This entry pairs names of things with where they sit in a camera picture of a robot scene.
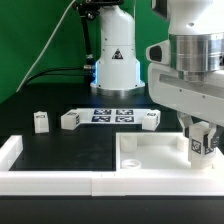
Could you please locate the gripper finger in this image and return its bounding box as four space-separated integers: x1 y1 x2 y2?
177 112 193 138
207 123 223 149

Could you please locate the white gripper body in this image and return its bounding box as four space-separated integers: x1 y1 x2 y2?
148 63 224 127

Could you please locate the white square tabletop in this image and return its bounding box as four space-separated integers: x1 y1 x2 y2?
115 132 222 172

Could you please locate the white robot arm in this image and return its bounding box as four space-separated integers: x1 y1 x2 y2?
92 0 224 148

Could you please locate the white U-shaped obstacle fence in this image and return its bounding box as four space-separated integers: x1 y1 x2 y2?
0 135 224 196

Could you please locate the white base tag plate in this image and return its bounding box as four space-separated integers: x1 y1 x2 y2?
75 108 151 126

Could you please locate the black cable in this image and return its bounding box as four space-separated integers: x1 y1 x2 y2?
24 67 86 86

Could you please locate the white cable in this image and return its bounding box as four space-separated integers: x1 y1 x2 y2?
15 0 78 93

